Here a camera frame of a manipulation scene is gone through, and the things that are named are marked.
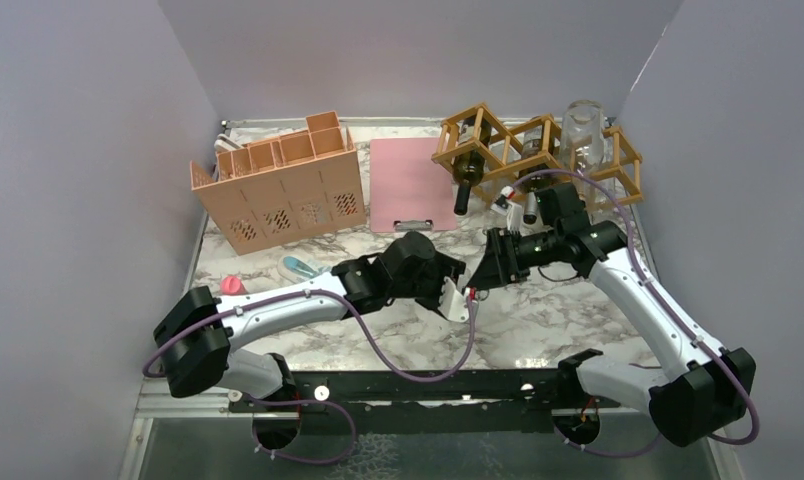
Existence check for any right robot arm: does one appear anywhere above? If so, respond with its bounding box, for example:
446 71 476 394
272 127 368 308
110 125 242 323
468 184 756 447

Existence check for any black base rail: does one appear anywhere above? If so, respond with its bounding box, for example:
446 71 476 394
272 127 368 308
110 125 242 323
228 368 595 435

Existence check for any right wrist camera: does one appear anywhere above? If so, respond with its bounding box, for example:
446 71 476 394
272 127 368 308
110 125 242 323
490 186 524 228

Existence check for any clear glass bottle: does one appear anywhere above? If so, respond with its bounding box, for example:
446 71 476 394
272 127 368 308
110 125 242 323
469 288 490 302

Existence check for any dark bottle silver neck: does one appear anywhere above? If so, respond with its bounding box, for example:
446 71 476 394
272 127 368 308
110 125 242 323
517 132 554 227

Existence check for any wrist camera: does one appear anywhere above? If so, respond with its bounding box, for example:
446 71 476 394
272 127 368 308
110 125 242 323
490 186 524 228
437 277 477 323

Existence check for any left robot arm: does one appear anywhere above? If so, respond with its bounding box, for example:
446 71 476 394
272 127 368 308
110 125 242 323
143 232 475 411

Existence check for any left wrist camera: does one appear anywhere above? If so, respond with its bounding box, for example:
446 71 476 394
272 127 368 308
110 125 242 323
437 277 477 323

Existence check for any pink capped small bottle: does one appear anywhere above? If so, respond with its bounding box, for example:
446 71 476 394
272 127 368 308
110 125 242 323
220 275 247 296

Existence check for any white item behind basket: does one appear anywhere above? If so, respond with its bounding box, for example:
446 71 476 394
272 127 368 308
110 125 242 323
214 134 243 154

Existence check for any light blue toy package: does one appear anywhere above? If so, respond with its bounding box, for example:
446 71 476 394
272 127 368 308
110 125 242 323
277 255 330 284

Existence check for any dark bottle black cap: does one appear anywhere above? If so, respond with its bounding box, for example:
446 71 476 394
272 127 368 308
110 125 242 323
452 151 485 216

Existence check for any pink clipboard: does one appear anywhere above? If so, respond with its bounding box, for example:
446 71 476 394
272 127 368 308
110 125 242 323
369 137 458 233

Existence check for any peach plastic organizer basket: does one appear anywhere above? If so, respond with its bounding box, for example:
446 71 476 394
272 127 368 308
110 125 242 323
190 111 367 255

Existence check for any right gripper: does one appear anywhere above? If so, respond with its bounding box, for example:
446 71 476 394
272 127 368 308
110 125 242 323
466 226 562 291

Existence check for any wooden wine rack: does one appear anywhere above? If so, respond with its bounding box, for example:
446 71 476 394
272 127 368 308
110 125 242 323
431 102 644 205

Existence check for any large clear glass jar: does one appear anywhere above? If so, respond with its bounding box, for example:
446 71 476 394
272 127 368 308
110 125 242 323
559 99 609 200

